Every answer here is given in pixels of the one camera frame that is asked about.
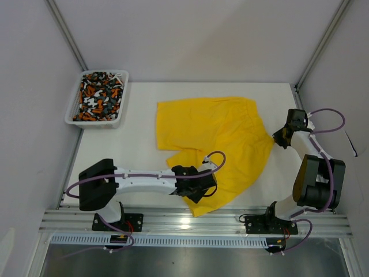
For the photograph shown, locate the aluminium corner post left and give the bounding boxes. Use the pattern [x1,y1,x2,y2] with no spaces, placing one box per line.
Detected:
[44,0,88,71]

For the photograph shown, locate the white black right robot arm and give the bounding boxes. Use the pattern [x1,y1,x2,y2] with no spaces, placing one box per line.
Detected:
[263,109,346,233]

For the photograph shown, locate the white plastic basket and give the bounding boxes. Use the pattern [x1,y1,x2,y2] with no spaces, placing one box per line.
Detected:
[65,69,129,129]

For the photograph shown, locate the camouflage patterned shorts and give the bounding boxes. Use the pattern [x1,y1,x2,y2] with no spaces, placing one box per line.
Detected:
[72,72,125,122]

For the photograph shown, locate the yellow shorts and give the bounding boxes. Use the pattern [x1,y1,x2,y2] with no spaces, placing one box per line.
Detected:
[156,96,274,217]

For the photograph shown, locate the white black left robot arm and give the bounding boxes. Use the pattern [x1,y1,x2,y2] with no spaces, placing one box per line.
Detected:
[78,159,217,231]

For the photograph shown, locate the aluminium corner post right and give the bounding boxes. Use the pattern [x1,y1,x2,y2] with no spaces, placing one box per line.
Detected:
[294,0,354,93]

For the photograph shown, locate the aluminium corner post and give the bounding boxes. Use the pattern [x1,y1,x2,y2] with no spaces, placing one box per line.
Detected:
[44,0,88,71]
[294,0,354,93]

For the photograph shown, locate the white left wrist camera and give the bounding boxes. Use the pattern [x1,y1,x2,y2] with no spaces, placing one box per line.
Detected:
[199,156,218,172]

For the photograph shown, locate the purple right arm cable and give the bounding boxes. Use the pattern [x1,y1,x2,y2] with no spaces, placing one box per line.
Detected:
[269,108,347,256]

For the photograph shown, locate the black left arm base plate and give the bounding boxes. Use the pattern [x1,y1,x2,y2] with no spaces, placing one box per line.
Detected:
[92,213,144,233]

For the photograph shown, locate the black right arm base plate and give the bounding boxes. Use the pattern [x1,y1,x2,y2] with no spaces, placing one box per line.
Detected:
[243,215,298,235]

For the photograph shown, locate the white slotted cable duct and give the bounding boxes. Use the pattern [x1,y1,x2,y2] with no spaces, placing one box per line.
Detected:
[51,233,268,249]

